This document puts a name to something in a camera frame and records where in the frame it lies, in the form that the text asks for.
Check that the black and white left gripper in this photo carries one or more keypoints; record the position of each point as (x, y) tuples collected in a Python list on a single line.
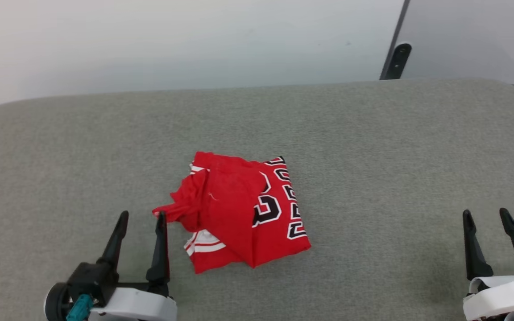
[(136, 305)]

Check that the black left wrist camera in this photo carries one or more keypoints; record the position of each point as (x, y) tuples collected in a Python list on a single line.
[(56, 303)]

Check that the grey partition joint strip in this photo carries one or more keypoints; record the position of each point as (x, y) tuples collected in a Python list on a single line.
[(400, 22)]

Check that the black partition foot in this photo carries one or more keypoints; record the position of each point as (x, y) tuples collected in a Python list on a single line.
[(396, 60)]

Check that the red and white basketball jersey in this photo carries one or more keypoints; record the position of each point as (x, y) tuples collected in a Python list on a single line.
[(239, 214)]

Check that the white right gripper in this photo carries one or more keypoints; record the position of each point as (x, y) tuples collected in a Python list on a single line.
[(502, 296)]

